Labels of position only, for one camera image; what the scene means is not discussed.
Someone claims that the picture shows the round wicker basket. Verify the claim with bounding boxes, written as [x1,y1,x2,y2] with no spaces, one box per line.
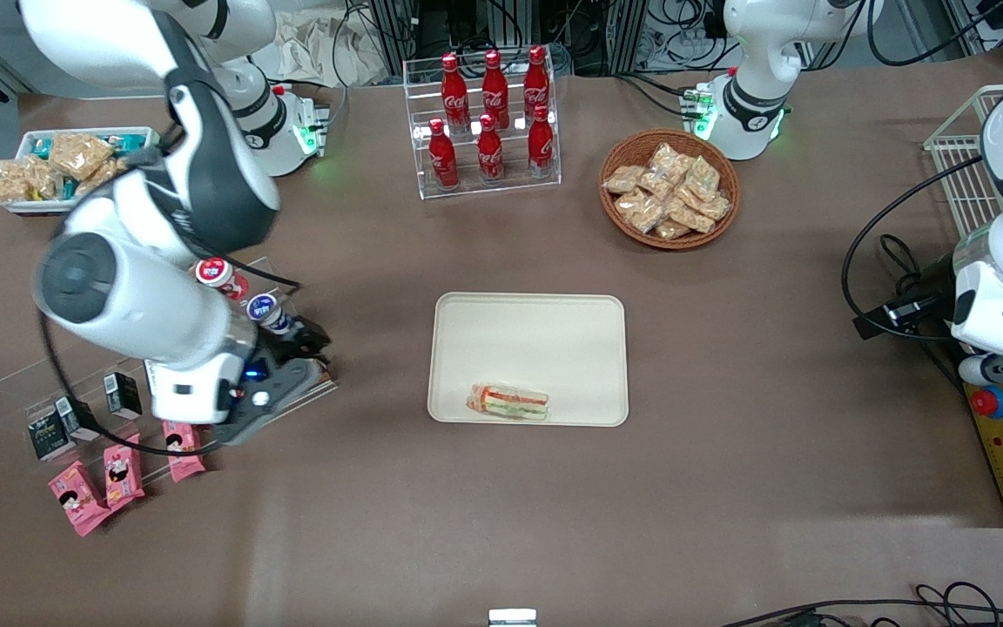
[598,129,741,252]

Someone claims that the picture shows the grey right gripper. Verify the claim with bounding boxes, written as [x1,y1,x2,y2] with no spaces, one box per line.
[221,317,333,446]

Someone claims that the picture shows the beige cracker snack bag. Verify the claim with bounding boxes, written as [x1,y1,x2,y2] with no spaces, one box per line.
[27,157,63,201]
[49,133,115,181]
[0,159,32,206]
[79,161,130,197]

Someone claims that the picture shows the black small carton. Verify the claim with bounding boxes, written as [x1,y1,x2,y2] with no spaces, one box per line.
[27,414,76,462]
[55,396,102,443]
[104,373,144,419]

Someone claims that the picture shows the black camera cable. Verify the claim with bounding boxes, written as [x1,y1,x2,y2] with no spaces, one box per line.
[841,157,986,342]

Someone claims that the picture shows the aluminium equipment rack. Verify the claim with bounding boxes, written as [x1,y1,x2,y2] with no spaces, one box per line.
[362,0,729,79]

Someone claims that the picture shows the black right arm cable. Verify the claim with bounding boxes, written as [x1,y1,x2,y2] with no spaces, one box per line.
[38,257,304,458]

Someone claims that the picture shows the blue lid yogurt cup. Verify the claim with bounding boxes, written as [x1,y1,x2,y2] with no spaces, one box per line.
[246,294,295,339]

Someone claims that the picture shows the white plastic bin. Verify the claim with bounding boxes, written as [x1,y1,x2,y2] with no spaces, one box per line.
[0,127,161,215]

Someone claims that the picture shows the black floor cables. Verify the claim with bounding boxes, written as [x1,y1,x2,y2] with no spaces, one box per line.
[719,582,1003,627]

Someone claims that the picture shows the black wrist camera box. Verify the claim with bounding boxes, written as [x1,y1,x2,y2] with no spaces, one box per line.
[852,294,948,342]

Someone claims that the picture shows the white wire basket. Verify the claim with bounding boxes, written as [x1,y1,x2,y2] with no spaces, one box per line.
[923,84,1003,241]

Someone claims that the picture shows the triangle sandwich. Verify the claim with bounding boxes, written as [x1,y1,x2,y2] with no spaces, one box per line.
[465,381,550,422]

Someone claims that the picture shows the red lid yogurt cup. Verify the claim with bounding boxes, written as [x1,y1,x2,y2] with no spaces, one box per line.
[195,256,250,301]

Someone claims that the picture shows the clear acrylic bottle rack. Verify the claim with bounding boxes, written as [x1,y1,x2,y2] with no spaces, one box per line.
[402,54,562,201]

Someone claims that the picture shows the beige plastic tray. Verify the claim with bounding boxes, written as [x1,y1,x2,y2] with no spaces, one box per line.
[427,293,629,428]

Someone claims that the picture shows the pink snack packet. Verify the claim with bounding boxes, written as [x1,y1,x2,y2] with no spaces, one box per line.
[103,434,145,512]
[48,462,112,537]
[162,421,206,484]

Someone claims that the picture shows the crumpled white cloth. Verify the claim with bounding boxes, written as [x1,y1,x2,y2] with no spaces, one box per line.
[271,10,391,86]

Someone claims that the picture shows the red cola bottle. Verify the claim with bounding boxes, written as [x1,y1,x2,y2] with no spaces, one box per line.
[427,119,459,191]
[481,50,509,130]
[527,104,555,179]
[440,54,470,133]
[475,114,505,185]
[522,46,551,118]

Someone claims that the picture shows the clear acrylic tiered stand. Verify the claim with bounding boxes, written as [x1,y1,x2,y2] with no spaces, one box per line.
[0,255,339,475]

